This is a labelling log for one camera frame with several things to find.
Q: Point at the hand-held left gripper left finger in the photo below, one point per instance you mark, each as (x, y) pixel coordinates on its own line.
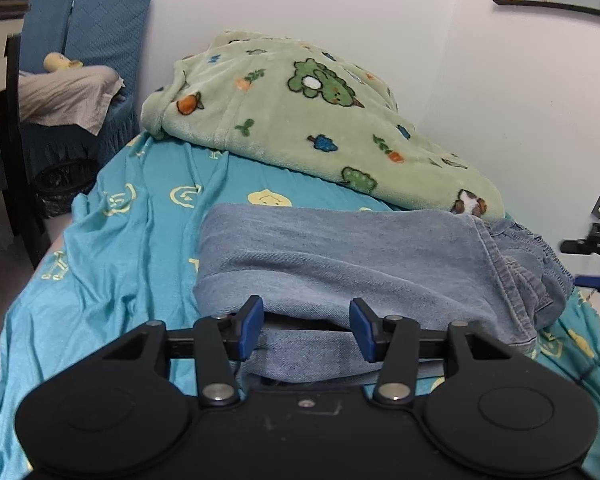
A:
(250, 325)

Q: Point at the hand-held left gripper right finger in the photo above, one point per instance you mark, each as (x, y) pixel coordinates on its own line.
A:
(362, 327)

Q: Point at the blue denim pants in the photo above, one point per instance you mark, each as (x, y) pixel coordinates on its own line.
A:
(355, 260)

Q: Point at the teal printed bed sheet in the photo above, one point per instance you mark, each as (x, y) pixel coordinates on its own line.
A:
(130, 260)

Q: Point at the green printed fleece blanket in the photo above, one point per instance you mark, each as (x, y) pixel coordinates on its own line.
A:
(305, 125)

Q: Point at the black bagged trash bin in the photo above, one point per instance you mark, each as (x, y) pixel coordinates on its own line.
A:
(62, 185)

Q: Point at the white table black legs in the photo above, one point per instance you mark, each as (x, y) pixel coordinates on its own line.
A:
(12, 160)

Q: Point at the grey cloth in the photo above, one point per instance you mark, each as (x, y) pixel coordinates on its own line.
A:
(65, 95)

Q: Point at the yellow plush toy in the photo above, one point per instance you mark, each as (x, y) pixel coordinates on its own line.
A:
(60, 62)

